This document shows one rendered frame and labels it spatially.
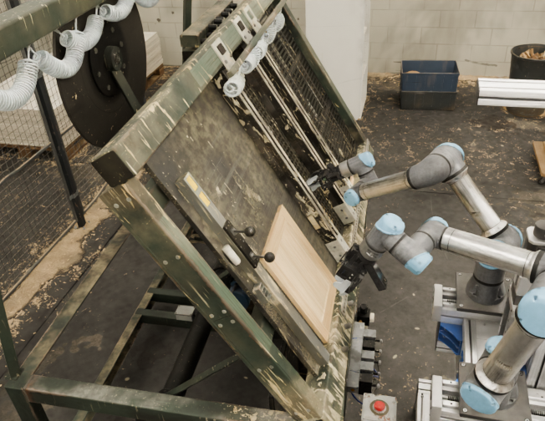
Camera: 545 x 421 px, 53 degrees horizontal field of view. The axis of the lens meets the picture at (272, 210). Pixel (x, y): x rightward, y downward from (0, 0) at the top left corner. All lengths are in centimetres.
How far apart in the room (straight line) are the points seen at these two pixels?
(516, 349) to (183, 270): 98
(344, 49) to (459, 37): 185
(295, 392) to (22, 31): 151
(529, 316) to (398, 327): 219
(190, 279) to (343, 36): 439
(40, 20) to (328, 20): 404
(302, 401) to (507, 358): 74
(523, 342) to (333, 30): 458
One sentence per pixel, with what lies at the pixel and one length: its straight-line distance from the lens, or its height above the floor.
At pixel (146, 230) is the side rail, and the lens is 168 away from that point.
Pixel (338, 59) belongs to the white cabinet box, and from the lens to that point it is 592.
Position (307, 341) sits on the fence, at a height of 102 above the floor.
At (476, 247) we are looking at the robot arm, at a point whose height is 162.
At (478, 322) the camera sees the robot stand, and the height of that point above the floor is 95.
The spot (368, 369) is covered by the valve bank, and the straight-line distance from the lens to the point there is 244.
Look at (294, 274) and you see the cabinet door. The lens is 228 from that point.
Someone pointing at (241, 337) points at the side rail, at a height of 128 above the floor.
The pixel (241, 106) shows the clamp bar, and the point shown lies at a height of 169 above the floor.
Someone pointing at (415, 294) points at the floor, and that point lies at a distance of 391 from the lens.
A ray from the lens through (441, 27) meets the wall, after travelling 722.
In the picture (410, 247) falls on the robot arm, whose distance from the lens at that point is 167.
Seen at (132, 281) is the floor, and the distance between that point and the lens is 418.
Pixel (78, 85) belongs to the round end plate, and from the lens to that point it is 243.
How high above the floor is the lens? 265
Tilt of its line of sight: 35 degrees down
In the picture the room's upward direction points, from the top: 4 degrees counter-clockwise
